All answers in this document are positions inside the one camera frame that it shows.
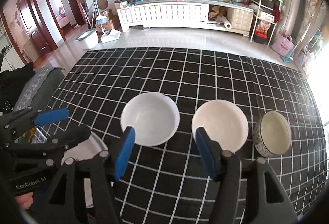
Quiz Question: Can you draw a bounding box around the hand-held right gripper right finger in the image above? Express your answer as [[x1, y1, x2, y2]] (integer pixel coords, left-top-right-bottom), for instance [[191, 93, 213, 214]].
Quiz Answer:
[[195, 127, 299, 224]]

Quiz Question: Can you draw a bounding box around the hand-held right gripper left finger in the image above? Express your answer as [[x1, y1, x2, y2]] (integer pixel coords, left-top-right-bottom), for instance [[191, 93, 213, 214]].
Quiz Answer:
[[38, 127, 136, 224]]

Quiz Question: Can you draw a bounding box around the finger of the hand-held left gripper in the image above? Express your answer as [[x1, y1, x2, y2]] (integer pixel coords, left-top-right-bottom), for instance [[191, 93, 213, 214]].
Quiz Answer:
[[1, 108, 70, 142], [5, 124, 92, 163]]

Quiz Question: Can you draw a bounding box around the large plain white plate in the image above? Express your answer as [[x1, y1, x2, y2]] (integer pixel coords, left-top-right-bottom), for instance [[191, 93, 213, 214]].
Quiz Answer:
[[60, 133, 110, 209]]

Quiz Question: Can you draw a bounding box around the plain cream bowl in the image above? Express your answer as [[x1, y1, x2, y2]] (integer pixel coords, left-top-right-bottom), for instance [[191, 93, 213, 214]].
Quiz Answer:
[[191, 100, 249, 154]]

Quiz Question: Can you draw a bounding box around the white bowl with red print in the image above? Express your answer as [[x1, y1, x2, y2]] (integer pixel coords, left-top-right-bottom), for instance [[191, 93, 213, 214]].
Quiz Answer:
[[120, 92, 180, 147]]

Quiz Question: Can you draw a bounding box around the flower patterned bowl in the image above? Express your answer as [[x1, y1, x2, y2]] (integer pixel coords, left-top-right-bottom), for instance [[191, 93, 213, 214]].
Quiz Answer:
[[253, 110, 292, 158]]

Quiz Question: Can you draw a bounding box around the person's left hand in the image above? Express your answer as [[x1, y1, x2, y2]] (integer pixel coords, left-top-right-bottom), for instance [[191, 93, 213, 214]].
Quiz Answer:
[[14, 191, 36, 211]]

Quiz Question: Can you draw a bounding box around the grey patterned chair cushion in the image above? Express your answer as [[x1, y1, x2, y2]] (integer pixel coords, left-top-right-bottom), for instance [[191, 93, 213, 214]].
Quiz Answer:
[[13, 67, 65, 122]]

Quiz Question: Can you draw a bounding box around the black cloth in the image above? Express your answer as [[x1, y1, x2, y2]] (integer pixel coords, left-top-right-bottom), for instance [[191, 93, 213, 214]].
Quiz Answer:
[[0, 62, 36, 101]]

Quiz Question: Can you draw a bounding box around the black checkered tablecloth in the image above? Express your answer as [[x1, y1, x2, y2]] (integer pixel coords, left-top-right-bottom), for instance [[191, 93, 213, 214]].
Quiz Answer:
[[38, 47, 327, 217]]

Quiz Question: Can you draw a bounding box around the white mop bucket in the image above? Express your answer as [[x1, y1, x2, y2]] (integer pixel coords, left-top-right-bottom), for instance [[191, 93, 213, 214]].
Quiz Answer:
[[75, 29, 100, 50]]

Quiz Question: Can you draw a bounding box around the dark wooden door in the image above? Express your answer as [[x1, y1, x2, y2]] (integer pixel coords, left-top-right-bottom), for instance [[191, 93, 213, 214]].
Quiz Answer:
[[16, 0, 50, 60]]

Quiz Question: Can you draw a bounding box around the white dustpan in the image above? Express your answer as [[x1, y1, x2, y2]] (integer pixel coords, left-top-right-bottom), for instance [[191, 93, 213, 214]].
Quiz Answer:
[[100, 29, 121, 43]]

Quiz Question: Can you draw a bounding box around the white paper roll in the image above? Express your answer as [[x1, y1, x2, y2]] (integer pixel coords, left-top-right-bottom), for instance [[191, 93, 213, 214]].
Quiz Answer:
[[217, 18, 233, 32]]

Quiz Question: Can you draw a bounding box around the pink bag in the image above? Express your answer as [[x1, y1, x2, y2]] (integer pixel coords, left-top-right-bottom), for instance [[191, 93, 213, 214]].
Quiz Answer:
[[272, 32, 295, 58]]

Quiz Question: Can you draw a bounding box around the white tv cabinet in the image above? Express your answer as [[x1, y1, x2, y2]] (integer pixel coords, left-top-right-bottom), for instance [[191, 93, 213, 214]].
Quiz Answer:
[[117, 0, 255, 37]]

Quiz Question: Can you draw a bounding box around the white metal storage rack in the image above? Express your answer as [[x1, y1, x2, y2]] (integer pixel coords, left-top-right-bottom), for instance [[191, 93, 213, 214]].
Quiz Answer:
[[248, 0, 284, 46]]

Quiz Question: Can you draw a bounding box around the broom with long handle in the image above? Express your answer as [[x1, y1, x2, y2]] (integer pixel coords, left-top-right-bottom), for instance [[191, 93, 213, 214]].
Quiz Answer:
[[88, 0, 109, 34]]

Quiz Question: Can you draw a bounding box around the dark wooden door frame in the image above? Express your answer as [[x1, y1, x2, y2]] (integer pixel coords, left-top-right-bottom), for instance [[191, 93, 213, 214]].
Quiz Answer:
[[40, 0, 86, 43]]

